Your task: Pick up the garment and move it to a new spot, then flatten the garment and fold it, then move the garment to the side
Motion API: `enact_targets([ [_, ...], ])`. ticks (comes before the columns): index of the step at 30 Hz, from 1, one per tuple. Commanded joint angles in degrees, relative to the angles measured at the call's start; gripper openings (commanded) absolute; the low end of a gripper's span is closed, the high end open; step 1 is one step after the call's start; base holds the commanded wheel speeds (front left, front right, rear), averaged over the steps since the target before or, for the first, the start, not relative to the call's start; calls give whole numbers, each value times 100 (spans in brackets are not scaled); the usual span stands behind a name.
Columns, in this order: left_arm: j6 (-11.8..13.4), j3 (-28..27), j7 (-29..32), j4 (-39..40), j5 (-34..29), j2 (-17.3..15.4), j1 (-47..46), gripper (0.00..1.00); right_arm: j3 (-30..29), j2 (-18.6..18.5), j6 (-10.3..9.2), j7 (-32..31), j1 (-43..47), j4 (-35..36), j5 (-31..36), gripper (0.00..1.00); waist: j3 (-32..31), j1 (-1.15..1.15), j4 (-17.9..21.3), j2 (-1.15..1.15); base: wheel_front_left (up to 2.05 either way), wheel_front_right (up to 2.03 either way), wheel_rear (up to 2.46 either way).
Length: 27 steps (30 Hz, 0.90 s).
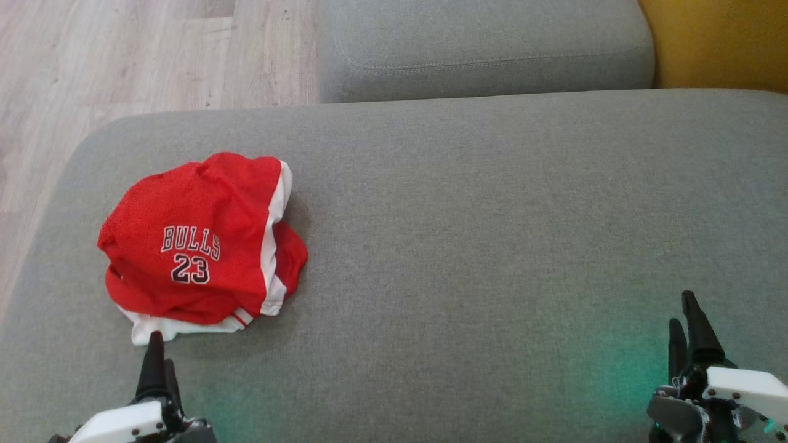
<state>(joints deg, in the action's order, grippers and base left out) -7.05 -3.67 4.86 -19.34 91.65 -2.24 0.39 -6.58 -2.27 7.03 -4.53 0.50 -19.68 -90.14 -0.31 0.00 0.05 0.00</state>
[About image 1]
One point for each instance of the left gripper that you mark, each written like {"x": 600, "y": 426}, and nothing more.
{"x": 123, "y": 424}

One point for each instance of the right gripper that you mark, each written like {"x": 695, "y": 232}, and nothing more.
{"x": 739, "y": 391}

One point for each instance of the red Bulls 23 jersey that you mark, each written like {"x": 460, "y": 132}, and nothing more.
{"x": 166, "y": 209}

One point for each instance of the large grey sofa chaise cushion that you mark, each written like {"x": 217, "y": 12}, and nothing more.
{"x": 462, "y": 246}

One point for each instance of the large yellow sofa back cushion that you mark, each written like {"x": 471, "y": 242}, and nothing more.
{"x": 720, "y": 43}

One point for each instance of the grey sofa back cushion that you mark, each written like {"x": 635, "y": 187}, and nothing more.
{"x": 480, "y": 43}

